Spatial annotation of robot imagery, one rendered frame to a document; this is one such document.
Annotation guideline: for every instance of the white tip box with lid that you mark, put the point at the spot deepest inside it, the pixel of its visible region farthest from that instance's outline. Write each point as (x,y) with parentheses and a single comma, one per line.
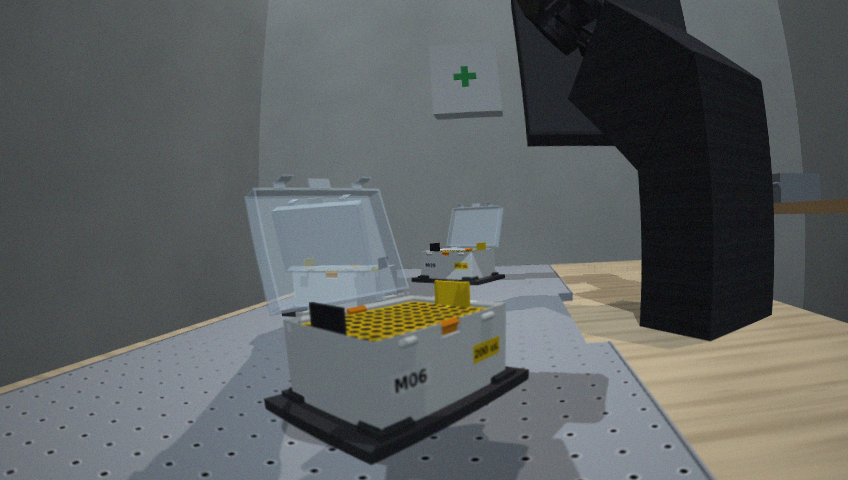
(328,243)

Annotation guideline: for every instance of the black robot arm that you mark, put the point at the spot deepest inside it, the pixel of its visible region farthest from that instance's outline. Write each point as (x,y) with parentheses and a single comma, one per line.
(564,24)

